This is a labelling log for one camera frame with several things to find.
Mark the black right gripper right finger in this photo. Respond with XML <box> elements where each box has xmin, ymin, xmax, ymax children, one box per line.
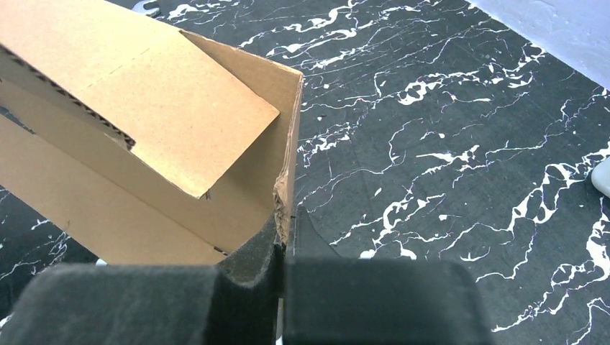
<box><xmin>283</xmin><ymin>214</ymin><xmax>493</xmax><ymax>344</ymax></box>

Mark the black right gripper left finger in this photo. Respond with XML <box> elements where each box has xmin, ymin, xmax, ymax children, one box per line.
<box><xmin>1</xmin><ymin>219</ymin><xmax>279</xmax><ymax>344</ymax></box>

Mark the brown cardboard box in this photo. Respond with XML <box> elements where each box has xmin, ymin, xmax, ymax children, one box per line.
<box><xmin>1</xmin><ymin>1</ymin><xmax>304</xmax><ymax>265</ymax></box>

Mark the white PVC pipe frame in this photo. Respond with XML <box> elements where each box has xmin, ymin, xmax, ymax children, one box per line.
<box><xmin>590</xmin><ymin>157</ymin><xmax>610</xmax><ymax>198</ymax></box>

